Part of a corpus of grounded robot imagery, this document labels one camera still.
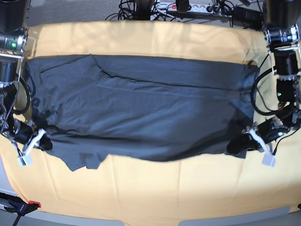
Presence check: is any black robot arm image-left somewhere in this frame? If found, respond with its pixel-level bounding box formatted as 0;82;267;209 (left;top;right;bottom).
0;0;38;147

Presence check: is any black power adapter brick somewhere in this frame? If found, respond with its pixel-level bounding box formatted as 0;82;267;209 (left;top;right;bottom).
233;6;262;23

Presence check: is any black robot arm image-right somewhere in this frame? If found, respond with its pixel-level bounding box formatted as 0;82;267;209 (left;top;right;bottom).
227;0;301;159

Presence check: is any white power strip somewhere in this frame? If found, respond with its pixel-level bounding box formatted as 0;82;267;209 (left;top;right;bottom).
156;2;221;14

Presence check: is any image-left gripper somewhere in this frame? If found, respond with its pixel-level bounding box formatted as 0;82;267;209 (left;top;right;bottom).
11;119;53;151

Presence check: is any yellow table cloth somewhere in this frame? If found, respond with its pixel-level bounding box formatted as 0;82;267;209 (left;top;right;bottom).
0;21;301;226

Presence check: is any grey blue T-shirt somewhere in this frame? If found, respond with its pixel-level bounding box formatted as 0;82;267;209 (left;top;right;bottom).
25;55;259;171

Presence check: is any black centre stand post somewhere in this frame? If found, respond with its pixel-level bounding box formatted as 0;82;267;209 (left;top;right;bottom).
134;0;154;21

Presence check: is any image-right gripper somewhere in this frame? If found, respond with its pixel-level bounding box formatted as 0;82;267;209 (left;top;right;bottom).
226;117;290;158

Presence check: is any tangle of black cables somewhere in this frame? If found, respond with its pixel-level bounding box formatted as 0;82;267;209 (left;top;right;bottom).
103;0;266;31

